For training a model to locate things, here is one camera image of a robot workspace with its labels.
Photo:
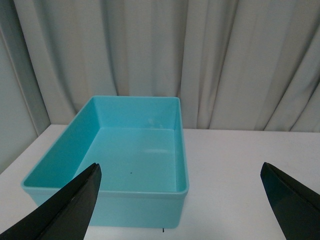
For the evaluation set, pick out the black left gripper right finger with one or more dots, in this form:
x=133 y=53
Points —
x=295 y=206

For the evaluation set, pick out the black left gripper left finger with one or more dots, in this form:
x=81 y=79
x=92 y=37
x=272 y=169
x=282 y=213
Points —
x=64 y=216

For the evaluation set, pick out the turquoise plastic storage bin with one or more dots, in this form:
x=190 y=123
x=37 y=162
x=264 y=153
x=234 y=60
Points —
x=138 y=142

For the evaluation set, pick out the grey pleated curtain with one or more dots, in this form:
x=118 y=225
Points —
x=234 y=64

